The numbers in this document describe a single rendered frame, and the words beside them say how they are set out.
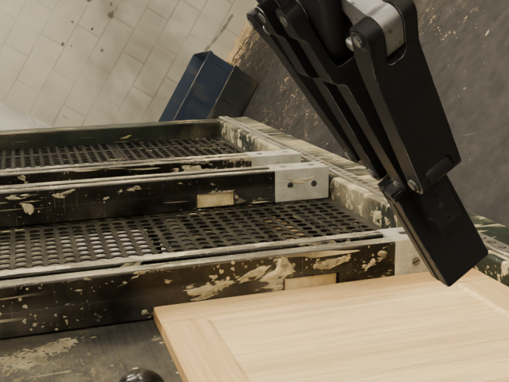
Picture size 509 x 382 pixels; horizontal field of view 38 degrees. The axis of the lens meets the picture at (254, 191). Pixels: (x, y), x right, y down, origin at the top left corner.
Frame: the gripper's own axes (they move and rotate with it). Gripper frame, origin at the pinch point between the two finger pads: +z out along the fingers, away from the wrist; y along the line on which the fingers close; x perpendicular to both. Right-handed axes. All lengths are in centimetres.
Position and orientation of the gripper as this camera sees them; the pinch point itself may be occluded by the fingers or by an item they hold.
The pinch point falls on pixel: (434, 219)
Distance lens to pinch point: 39.8
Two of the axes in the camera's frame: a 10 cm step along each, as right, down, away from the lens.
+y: 3.5, 2.7, -9.0
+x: 7.8, -6.1, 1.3
